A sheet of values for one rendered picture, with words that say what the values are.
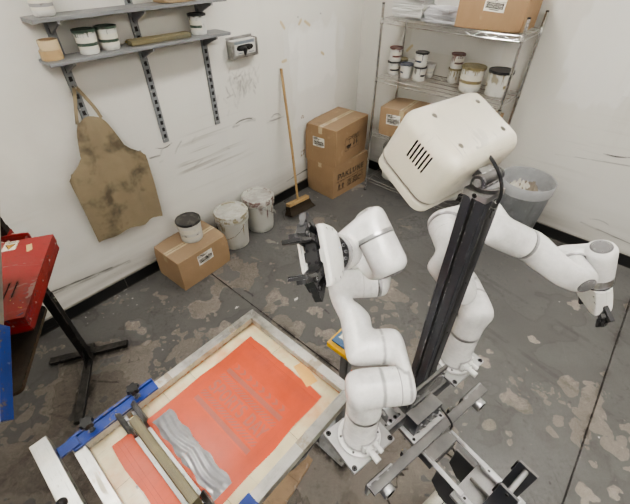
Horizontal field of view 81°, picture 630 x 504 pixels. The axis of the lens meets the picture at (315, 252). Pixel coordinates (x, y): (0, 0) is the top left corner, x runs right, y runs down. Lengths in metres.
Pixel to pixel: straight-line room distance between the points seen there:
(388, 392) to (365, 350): 0.12
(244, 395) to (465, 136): 1.17
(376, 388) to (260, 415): 0.62
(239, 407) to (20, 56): 2.18
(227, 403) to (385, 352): 0.71
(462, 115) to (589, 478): 2.37
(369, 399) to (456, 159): 0.58
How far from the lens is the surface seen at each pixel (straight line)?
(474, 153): 0.71
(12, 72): 2.76
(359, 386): 0.94
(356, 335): 1.01
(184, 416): 1.52
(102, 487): 1.48
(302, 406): 1.47
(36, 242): 2.30
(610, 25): 3.77
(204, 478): 1.41
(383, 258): 0.72
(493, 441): 2.66
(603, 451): 2.94
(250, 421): 1.46
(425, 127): 0.69
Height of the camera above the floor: 2.26
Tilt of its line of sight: 40 degrees down
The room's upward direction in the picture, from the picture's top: straight up
